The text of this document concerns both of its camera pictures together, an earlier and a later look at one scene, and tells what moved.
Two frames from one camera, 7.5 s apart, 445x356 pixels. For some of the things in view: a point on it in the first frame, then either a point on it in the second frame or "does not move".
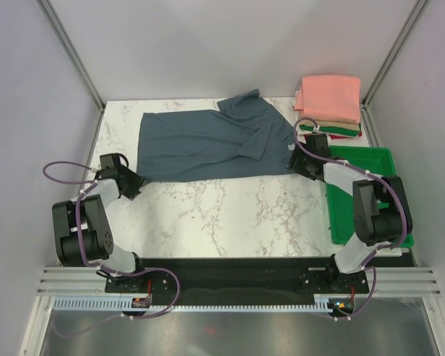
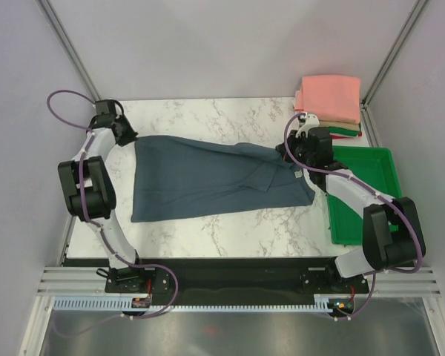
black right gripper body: [302, 164] does not move
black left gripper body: [133, 182] to [127, 133]
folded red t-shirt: [335, 136] does not move
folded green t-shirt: [334, 130] does not move
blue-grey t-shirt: [239, 138] to [175, 177]
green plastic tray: [375, 160] does not move
